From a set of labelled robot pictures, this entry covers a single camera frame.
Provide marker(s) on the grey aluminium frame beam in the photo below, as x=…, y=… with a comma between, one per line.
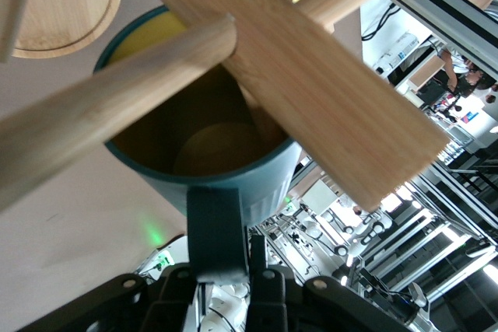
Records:
x=447, y=25

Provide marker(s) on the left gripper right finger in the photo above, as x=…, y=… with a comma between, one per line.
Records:
x=311, y=308

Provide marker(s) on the dark teal ribbed cup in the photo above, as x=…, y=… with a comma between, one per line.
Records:
x=233, y=188

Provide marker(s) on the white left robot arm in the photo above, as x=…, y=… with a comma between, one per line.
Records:
x=175, y=248

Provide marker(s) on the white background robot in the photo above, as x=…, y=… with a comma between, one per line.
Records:
x=362, y=231

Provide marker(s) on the metal shelving rack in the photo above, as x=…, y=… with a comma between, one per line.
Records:
x=428, y=238

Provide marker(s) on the wooden mug rack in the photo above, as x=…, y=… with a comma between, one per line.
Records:
x=311, y=75

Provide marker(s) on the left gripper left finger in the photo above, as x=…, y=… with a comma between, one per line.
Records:
x=116, y=305

